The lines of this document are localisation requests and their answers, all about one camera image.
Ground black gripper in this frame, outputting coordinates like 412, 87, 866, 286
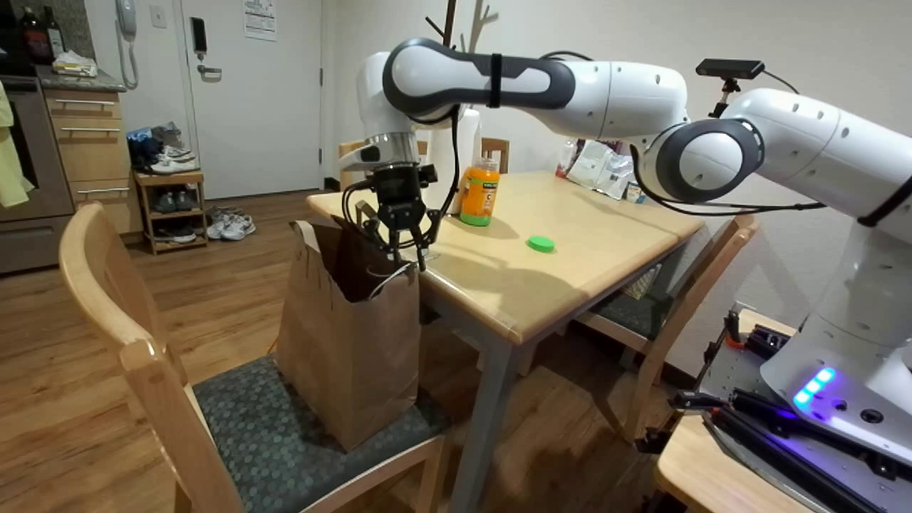
371, 162, 436, 272

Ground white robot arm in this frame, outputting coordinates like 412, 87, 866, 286
359, 37, 912, 245

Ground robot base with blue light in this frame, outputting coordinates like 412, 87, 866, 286
761, 226, 912, 466

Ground brown paper bag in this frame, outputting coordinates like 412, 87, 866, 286
274, 219, 422, 451

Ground orange juice jar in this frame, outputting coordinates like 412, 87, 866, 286
459, 159, 499, 229

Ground wooden chair behind table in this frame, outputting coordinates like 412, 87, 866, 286
335, 138, 510, 188

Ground white paper towel roll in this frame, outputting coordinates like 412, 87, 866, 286
456, 105, 482, 173

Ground green round lid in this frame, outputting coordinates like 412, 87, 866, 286
524, 235, 554, 253

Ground light wooden dining table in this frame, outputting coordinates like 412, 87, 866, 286
305, 169, 705, 513

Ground white sneakers on floor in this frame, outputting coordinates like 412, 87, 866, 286
208, 211, 255, 242

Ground plastic bags on table end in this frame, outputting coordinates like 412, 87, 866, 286
554, 141, 643, 202

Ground white entry door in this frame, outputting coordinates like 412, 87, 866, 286
178, 0, 321, 198

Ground wooden shoe rack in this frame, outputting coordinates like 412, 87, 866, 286
133, 172, 208, 253

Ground coat rack tree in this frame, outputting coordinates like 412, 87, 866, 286
425, 0, 502, 52

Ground wooden chair right of table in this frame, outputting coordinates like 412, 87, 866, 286
581, 215, 758, 443

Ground wooden chair with grey cushion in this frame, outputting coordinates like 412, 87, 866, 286
60, 202, 446, 513

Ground wooden drawer cabinet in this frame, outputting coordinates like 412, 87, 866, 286
46, 88, 141, 235

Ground wall intercom phone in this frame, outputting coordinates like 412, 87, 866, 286
113, 0, 138, 92

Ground black camera on boom arm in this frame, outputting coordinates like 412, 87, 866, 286
695, 58, 764, 92

